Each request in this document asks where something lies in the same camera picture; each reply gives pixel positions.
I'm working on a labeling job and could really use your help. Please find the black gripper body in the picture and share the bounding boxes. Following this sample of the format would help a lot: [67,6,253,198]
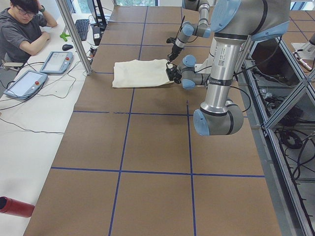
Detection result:
[166,37,184,57]
[166,62,182,84]

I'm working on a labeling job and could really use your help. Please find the white long-sleeve cat shirt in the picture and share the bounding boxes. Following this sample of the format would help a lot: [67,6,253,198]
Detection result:
[112,59,172,88]

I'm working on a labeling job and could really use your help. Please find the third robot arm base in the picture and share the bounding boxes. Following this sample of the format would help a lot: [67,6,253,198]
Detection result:
[291,34,315,60]

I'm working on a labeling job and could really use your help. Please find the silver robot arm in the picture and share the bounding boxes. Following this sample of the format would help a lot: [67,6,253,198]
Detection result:
[166,0,213,61]
[166,0,290,136]

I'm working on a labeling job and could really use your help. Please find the black keyboard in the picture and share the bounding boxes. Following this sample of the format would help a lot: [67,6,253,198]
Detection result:
[75,19,90,41]

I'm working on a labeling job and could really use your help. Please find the black computer mouse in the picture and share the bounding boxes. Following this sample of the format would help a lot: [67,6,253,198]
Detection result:
[62,44,73,51]

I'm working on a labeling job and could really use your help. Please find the green plastic tool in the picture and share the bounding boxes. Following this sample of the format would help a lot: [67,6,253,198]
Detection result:
[60,32,70,42]

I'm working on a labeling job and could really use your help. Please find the blue tape grid lines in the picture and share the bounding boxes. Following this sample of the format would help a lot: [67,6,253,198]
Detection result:
[49,4,315,236]

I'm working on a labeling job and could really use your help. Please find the far blue teach pendant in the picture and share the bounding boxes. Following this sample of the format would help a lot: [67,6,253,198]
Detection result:
[39,51,73,74]

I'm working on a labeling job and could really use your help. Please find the blue teach pendant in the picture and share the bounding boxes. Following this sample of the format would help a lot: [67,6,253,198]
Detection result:
[3,70,48,100]
[39,51,73,74]

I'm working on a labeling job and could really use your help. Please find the near blue teach pendant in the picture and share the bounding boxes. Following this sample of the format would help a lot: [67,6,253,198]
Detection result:
[3,70,48,100]

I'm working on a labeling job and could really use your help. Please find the seated person grey shirt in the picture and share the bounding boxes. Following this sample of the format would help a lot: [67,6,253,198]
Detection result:
[0,0,58,63]

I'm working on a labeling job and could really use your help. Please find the red water bottle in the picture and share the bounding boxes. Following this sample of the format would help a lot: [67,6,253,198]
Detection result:
[0,196,35,218]

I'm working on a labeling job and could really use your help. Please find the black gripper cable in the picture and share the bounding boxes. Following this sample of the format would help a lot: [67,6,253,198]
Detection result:
[164,61,254,114]
[174,15,187,40]

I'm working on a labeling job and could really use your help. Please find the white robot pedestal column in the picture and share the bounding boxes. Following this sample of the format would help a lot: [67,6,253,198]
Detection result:
[193,0,238,88]

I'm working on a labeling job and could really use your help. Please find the aluminium frame rack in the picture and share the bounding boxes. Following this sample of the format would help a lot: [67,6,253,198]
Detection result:
[239,38,315,236]

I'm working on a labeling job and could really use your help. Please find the aluminium frame post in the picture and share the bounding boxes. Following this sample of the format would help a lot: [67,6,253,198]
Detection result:
[56,0,92,75]

